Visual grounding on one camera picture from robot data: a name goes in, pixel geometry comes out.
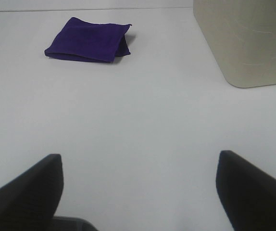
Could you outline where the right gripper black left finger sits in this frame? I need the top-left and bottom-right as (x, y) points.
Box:
(0, 154), (64, 231)

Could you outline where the purple towel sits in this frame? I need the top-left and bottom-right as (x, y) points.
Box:
(44, 17), (131, 63)

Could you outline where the beige storage bin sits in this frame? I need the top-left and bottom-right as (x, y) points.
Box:
(193, 0), (276, 88)

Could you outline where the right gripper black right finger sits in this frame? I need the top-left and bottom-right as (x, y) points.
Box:
(215, 150), (276, 231)

